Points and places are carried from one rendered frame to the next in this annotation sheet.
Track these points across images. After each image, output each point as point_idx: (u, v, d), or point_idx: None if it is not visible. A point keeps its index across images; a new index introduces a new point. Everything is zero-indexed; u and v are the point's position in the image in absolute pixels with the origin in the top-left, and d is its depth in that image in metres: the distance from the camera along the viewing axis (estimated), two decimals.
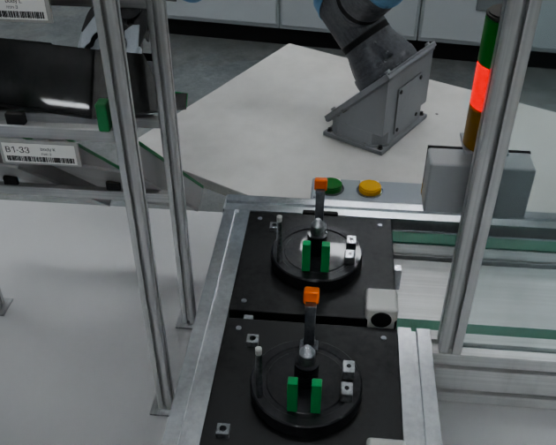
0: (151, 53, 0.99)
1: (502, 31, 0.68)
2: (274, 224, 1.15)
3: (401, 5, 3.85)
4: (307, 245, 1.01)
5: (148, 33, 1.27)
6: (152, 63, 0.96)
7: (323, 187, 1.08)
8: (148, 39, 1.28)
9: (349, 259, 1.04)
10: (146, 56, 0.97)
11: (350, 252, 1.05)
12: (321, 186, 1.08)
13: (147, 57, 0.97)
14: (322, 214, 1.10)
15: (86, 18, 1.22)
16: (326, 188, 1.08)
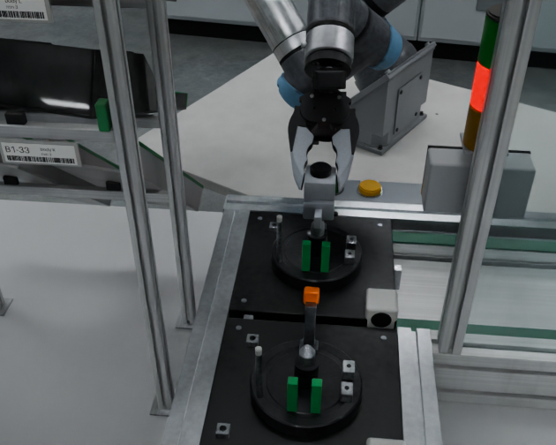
0: (319, 164, 0.99)
1: (502, 31, 0.68)
2: (274, 224, 1.15)
3: (401, 5, 3.85)
4: (307, 245, 1.01)
5: None
6: (329, 184, 0.97)
7: None
8: None
9: (349, 259, 1.04)
10: (320, 175, 0.97)
11: (350, 252, 1.05)
12: None
13: (321, 176, 0.97)
14: None
15: (289, 134, 1.01)
16: None
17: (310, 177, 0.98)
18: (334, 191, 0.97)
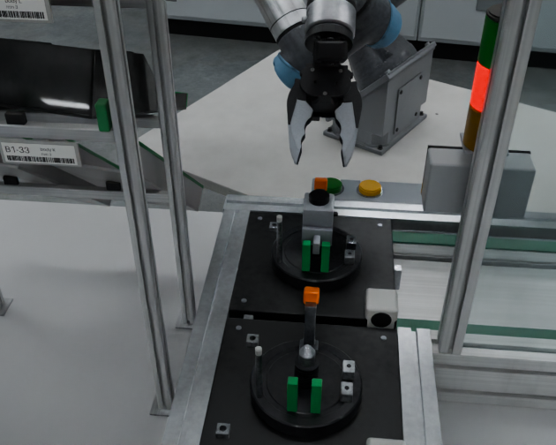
0: (317, 192, 1.02)
1: (502, 31, 0.68)
2: (274, 224, 1.15)
3: (401, 5, 3.85)
4: (307, 245, 1.01)
5: None
6: (327, 212, 1.00)
7: (323, 187, 1.08)
8: None
9: (349, 259, 1.04)
10: (319, 203, 1.00)
11: (350, 252, 1.05)
12: (321, 186, 1.08)
13: (319, 203, 1.00)
14: None
15: (288, 107, 0.98)
16: (326, 188, 1.08)
17: (309, 205, 1.01)
18: (332, 218, 1.00)
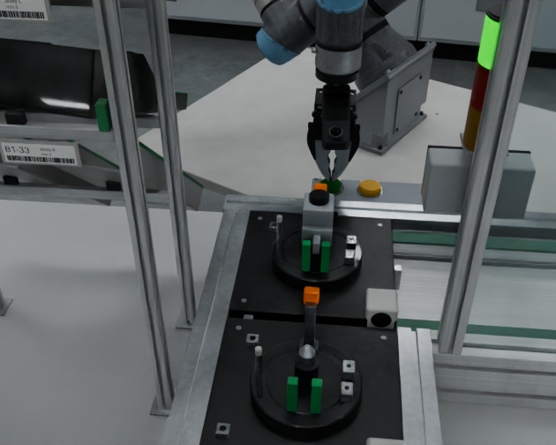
0: (317, 192, 1.02)
1: (502, 31, 0.68)
2: (274, 224, 1.15)
3: (401, 5, 3.85)
4: (307, 245, 1.01)
5: None
6: (327, 212, 1.00)
7: None
8: None
9: (349, 259, 1.04)
10: (319, 203, 1.00)
11: (350, 252, 1.05)
12: None
13: (319, 203, 1.00)
14: None
15: (310, 148, 1.21)
16: None
17: (309, 205, 1.01)
18: (332, 218, 1.00)
